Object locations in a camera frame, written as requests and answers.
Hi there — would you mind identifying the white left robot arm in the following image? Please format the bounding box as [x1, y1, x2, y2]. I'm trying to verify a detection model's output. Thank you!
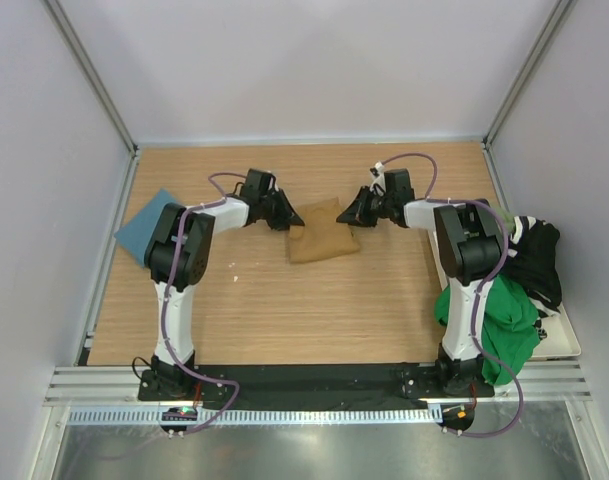
[141, 169, 304, 400]

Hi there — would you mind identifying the tan garment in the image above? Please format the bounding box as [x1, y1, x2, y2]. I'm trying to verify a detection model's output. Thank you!
[287, 197, 360, 264]

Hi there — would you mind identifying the olive green garment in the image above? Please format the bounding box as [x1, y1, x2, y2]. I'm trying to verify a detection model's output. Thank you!
[495, 207, 515, 236]

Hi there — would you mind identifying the left aluminium frame post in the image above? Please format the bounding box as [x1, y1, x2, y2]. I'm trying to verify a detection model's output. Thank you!
[42, 0, 138, 154]

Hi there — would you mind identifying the white slotted cable duct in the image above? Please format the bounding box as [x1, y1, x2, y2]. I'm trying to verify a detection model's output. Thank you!
[67, 405, 442, 427]

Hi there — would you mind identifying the blue tank top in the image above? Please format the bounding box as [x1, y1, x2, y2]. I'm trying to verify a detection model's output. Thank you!
[114, 189, 177, 268]

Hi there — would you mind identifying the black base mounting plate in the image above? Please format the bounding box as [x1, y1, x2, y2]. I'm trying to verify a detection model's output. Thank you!
[138, 363, 494, 411]

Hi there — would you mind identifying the aluminium frame post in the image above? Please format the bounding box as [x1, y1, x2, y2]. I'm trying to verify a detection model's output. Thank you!
[42, 0, 138, 154]
[481, 0, 578, 149]

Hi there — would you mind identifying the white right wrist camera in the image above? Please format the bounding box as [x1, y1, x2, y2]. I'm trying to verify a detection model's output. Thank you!
[369, 162, 386, 191]

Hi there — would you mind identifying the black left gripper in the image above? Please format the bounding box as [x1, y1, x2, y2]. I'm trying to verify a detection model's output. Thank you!
[259, 188, 304, 231]

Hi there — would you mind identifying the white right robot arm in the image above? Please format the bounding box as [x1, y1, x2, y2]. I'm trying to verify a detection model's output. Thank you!
[336, 167, 506, 396]

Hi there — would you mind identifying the black garment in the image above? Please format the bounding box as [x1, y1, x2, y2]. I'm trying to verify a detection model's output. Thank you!
[501, 215, 562, 317]

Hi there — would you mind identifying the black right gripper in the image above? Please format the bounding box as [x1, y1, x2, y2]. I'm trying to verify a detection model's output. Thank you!
[337, 185, 394, 228]

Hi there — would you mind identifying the right aluminium frame post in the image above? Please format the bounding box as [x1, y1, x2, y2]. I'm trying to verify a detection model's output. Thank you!
[481, 0, 578, 149]

